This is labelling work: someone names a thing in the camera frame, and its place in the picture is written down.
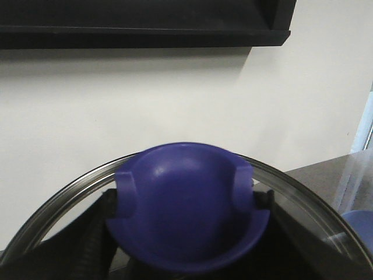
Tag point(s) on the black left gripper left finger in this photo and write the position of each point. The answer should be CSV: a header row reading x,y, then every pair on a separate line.
x,y
82,250

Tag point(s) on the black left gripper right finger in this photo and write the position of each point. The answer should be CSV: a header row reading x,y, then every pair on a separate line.
x,y
288,251

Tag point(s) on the glass lid with blue knob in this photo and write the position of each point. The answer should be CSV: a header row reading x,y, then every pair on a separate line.
x,y
186,211

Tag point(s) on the blue plastic bowl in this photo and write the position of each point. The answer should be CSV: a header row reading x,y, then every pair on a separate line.
x,y
361,222

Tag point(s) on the black range hood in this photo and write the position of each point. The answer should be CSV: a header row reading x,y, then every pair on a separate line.
x,y
72,24

